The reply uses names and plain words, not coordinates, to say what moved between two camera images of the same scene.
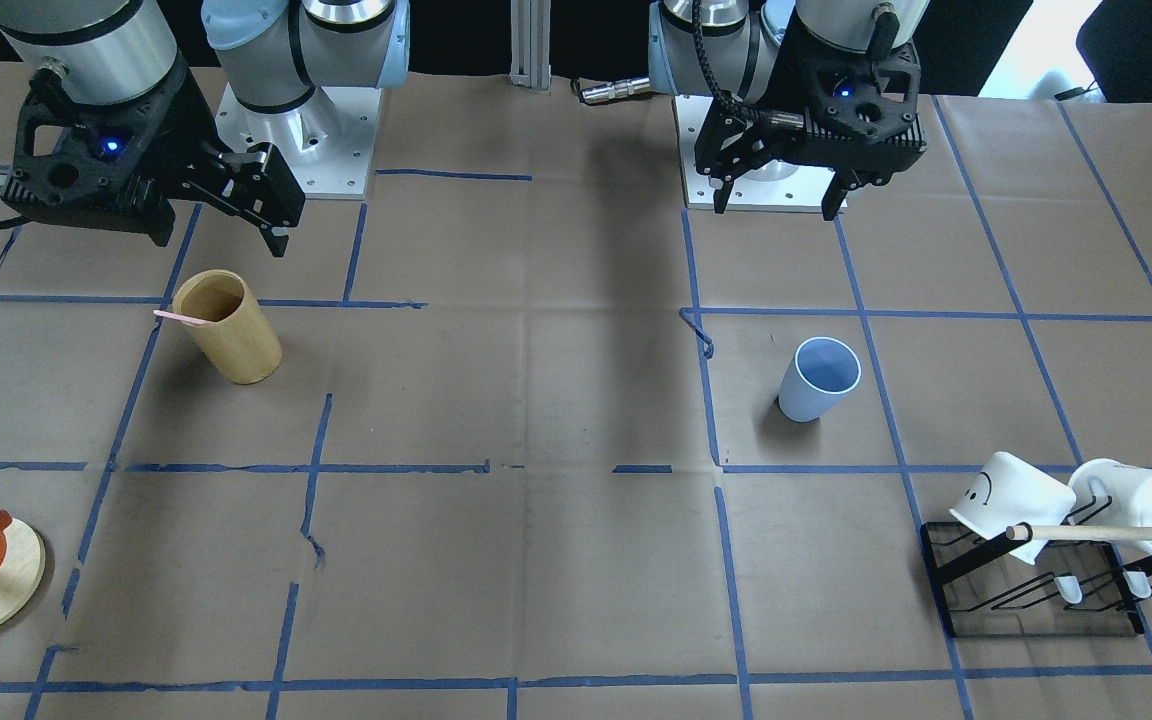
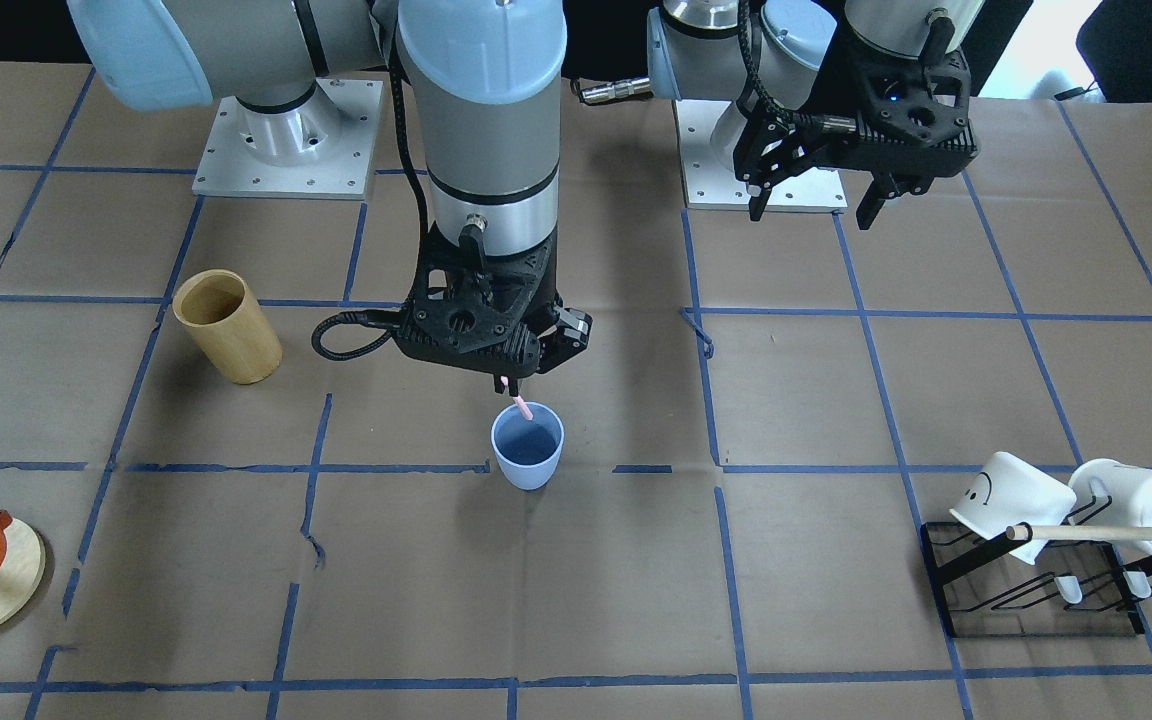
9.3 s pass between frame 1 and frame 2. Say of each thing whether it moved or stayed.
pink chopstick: moved
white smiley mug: stayed
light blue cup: moved
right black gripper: moved
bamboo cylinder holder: stayed
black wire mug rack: stayed
